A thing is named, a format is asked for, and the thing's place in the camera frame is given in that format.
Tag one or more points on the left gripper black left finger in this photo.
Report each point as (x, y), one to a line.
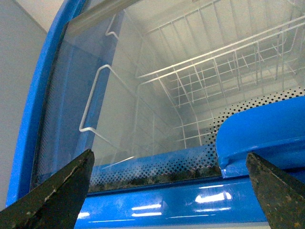
(56, 203)

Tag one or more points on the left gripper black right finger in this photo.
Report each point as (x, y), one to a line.
(280, 195)

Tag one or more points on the glass sliding freezer lid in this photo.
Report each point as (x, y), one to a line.
(82, 50)

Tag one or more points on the white chest freezer blue rim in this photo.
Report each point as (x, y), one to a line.
(276, 131)

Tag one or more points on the white wire freezer basket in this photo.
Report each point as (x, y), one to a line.
(181, 67)

